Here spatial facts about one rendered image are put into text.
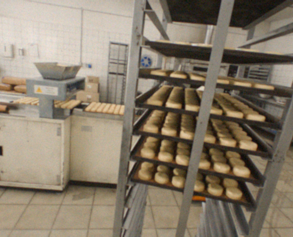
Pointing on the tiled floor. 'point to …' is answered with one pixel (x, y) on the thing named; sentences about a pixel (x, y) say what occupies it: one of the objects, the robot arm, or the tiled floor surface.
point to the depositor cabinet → (28, 151)
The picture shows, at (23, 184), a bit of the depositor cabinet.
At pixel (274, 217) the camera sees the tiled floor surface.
